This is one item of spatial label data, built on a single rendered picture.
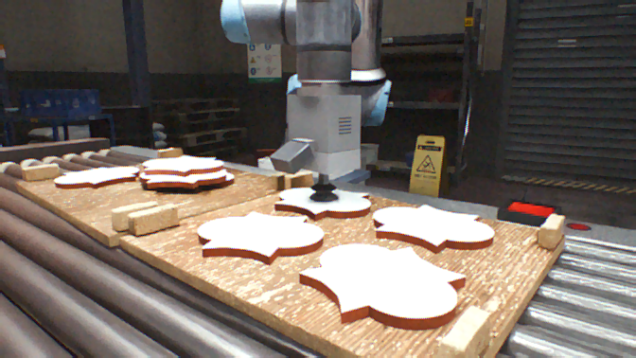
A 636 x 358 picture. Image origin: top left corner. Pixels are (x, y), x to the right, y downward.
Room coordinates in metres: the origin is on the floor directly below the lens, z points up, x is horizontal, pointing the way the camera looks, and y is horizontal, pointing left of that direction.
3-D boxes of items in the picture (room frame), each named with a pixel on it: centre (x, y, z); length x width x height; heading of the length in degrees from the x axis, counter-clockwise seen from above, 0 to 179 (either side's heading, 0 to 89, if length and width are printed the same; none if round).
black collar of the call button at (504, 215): (0.60, -0.32, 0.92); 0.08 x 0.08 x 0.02; 53
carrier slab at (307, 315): (0.47, -0.03, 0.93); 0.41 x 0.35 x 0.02; 51
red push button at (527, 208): (0.60, -0.32, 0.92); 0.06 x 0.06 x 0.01; 53
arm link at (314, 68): (0.59, -0.01, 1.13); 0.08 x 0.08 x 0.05
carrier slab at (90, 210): (0.73, 0.29, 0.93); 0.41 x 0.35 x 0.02; 49
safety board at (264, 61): (6.36, 0.81, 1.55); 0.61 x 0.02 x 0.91; 60
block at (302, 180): (0.69, 0.03, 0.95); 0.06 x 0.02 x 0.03; 141
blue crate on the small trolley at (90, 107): (3.50, 2.15, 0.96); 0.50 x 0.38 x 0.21; 75
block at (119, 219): (0.50, 0.23, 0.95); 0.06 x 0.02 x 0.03; 139
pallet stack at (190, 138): (6.14, 1.84, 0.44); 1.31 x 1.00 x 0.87; 150
